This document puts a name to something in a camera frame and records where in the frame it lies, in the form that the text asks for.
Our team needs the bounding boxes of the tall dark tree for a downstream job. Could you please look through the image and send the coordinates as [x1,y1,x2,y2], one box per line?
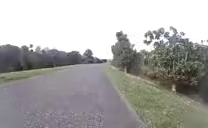
[110,30,138,74]

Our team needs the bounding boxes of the row of bushes and trees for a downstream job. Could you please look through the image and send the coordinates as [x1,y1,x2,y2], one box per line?
[131,25,208,107]

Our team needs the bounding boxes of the grass verge beside hedge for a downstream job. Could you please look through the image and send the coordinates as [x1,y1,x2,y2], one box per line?
[0,64,80,88]

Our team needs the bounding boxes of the grey asphalt road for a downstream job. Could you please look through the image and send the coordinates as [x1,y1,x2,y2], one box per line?
[0,63,148,128]

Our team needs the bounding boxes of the long dark hedge row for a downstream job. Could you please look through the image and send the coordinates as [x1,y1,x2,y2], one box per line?
[0,40,108,75]

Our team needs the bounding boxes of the grass verge with bushes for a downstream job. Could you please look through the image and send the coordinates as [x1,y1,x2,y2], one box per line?
[103,63,208,128]

